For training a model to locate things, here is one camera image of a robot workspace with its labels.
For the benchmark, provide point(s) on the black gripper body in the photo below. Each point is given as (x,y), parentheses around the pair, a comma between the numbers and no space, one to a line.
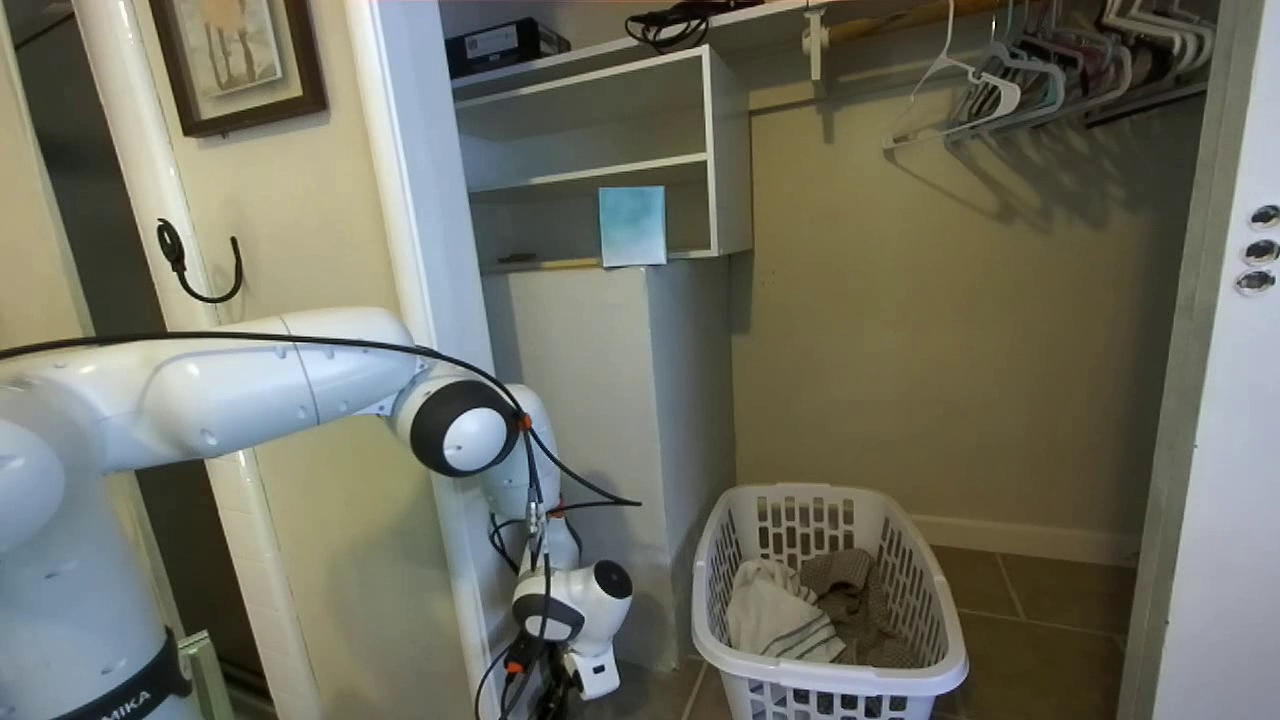
(540,665)

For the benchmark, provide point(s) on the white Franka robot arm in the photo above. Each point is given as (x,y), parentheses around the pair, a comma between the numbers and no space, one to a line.
(161,403)

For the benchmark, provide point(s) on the white closet shelf unit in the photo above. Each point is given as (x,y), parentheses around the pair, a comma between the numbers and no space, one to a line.
(721,146)

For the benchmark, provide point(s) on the white striped towel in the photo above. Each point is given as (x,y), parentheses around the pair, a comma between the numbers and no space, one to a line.
(782,620)

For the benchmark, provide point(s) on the white plastic laundry basket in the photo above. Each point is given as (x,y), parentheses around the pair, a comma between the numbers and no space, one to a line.
(826,687)

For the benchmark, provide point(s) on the white closet cabinet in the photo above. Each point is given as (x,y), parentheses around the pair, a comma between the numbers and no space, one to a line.
(640,403)

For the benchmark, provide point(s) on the light green board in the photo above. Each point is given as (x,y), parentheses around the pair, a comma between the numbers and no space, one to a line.
(206,680)

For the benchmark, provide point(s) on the gray crumpled cloth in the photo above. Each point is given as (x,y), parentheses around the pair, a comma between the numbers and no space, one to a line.
(864,603)

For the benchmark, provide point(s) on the light blue card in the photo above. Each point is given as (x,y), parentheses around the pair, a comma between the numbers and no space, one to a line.
(634,224)

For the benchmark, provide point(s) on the black box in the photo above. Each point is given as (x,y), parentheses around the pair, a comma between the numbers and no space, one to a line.
(495,46)

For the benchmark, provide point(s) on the white sliding closet door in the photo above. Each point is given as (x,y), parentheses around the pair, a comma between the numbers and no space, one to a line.
(1223,465)

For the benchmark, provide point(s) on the wooden closet rod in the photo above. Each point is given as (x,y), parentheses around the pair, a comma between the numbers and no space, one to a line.
(920,19)

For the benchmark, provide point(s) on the bunch of clothes hangers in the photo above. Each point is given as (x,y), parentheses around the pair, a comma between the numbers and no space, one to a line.
(1054,73)

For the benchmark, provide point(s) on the white rod bracket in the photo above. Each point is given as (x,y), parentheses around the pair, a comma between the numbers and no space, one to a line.
(813,42)

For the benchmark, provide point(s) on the wooden picture frame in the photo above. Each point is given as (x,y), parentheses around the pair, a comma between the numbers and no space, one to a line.
(243,54)

